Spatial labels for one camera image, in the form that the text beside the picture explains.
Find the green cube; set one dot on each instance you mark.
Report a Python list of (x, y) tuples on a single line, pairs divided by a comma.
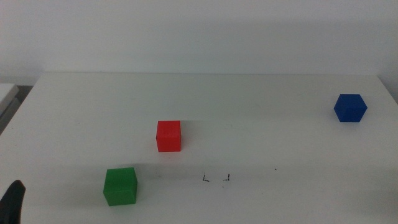
[(120, 187)]

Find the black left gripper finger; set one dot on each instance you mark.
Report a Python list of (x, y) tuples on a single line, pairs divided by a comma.
[(12, 205)]

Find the red cube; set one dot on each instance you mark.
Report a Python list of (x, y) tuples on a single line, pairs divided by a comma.
[(168, 137)]

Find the blue cube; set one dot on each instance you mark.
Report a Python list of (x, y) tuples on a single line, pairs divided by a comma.
[(350, 109)]

